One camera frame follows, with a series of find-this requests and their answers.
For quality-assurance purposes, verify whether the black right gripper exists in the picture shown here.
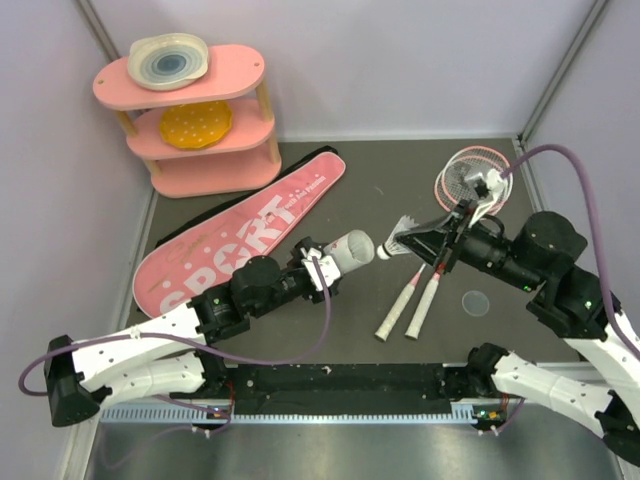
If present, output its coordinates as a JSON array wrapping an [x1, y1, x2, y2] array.
[[391, 198, 537, 291]]

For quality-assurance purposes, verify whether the white shuttlecock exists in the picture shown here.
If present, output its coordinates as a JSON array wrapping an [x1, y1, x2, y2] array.
[[376, 215, 418, 260]]

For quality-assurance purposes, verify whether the white shuttlecock tube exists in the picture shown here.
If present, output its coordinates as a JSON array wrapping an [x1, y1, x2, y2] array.
[[323, 230, 376, 275]]

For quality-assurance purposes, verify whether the clear round tube lid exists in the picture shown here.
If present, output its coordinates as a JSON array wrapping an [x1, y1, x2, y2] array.
[[461, 290, 490, 317]]

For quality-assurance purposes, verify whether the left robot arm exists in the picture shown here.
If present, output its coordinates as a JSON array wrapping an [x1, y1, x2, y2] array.
[[43, 238, 357, 428]]

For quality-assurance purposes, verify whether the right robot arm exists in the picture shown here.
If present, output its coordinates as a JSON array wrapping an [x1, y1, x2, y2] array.
[[391, 201, 639, 465]]

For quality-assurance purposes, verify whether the pink badminton racket lower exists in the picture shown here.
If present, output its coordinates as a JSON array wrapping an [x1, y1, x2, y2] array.
[[374, 176, 513, 342]]

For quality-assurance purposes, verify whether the pink badminton racket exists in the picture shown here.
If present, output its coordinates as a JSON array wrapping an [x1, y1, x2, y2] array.
[[374, 176, 513, 342], [405, 145, 510, 340]]

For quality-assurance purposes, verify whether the pink badminton racket upper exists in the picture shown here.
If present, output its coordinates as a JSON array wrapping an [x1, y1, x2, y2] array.
[[405, 145, 510, 340]]

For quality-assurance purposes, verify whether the pink racket bag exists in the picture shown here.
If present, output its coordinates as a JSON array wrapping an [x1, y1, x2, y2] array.
[[132, 146, 346, 318]]

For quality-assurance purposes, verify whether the pink three-tier wooden shelf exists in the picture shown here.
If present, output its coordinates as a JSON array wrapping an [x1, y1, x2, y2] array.
[[93, 44, 282, 198]]

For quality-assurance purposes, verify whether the yellow dotted plate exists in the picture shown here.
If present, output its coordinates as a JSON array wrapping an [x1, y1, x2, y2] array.
[[159, 100, 233, 150]]

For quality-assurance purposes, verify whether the white blue ceramic bowl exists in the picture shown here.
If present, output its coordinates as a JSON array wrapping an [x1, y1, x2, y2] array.
[[127, 33, 210, 91]]

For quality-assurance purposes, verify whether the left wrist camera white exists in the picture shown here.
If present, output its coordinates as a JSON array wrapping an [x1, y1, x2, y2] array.
[[301, 248, 342, 292]]

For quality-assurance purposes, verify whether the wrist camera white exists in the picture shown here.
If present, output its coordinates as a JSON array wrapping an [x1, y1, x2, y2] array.
[[301, 248, 342, 292], [464, 168, 510, 227]]

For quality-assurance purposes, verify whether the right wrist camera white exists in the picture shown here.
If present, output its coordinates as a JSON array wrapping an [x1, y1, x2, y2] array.
[[464, 168, 510, 227]]

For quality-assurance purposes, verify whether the grey slotted cable duct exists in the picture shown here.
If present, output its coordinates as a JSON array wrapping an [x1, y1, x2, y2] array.
[[102, 402, 481, 426]]

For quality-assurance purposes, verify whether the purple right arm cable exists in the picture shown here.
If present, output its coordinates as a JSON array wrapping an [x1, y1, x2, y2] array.
[[499, 144, 640, 361]]

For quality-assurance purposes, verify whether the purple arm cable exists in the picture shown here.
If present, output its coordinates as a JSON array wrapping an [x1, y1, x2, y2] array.
[[499, 144, 640, 361], [18, 254, 334, 399]]

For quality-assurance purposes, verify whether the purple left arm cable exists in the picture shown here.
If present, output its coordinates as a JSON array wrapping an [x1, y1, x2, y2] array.
[[18, 254, 334, 399]]

